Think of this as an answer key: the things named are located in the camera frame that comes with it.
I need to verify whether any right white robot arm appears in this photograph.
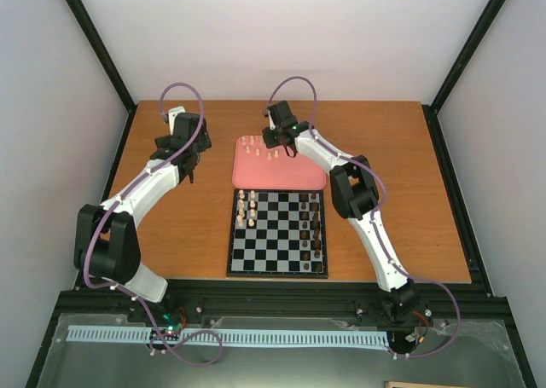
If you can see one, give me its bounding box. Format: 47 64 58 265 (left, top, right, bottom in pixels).
262 101 419 324

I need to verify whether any clear acrylic sheet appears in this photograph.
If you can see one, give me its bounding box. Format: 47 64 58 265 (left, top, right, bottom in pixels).
36 315 525 387

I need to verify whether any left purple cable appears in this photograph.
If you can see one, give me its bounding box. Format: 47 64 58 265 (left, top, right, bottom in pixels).
80 82 224 368

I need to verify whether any light blue cable duct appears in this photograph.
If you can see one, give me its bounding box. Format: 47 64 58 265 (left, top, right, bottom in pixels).
66 325 388 350

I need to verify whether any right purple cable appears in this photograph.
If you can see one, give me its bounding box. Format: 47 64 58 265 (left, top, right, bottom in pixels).
264 76 462 359

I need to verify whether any black aluminium frame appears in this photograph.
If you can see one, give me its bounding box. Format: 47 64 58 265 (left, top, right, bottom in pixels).
26 0 537 387

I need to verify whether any black white chess board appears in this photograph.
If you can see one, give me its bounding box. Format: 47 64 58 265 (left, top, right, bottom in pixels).
226 188 328 279

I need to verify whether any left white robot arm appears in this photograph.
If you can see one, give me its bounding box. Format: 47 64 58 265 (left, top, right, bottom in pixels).
74 107 212 322

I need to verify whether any brown chess pieces back row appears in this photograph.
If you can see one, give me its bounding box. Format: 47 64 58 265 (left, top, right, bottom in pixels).
311 192 322 272

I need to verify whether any pink plastic tray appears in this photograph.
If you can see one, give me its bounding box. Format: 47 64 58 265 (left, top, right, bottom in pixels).
232 136 327 190

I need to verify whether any purple cable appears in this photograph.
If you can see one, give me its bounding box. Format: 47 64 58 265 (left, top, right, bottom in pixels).
80 82 224 368
264 76 462 359

